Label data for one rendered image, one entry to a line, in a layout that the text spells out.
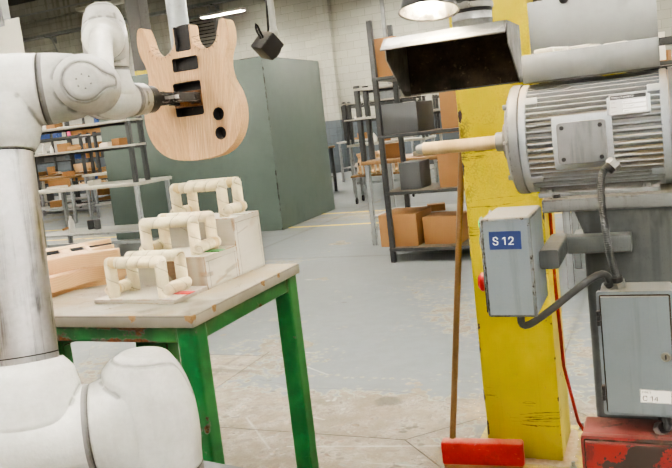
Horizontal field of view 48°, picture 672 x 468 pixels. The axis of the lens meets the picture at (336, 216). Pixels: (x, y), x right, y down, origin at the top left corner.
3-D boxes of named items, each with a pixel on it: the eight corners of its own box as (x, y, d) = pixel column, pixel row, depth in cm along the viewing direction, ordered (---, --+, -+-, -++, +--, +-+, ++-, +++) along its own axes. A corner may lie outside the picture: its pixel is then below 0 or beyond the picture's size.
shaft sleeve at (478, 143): (497, 137, 180) (495, 133, 178) (498, 150, 180) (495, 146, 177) (425, 144, 188) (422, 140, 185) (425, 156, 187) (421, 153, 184)
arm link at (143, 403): (206, 476, 131) (189, 354, 128) (98, 497, 127) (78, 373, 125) (203, 440, 147) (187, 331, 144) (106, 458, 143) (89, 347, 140)
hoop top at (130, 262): (169, 265, 195) (167, 253, 195) (161, 268, 192) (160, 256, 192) (110, 267, 204) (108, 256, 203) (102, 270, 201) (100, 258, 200)
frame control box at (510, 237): (621, 316, 160) (613, 196, 157) (616, 348, 141) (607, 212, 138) (506, 316, 170) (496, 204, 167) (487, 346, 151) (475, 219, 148)
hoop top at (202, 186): (229, 189, 221) (227, 178, 221) (223, 190, 219) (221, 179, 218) (174, 193, 230) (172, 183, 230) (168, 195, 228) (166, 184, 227)
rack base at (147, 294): (209, 289, 204) (208, 285, 204) (176, 304, 191) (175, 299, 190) (130, 290, 216) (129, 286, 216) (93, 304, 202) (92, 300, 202)
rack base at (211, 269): (240, 275, 219) (236, 244, 217) (209, 289, 204) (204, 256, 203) (164, 277, 230) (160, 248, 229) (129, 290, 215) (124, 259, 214)
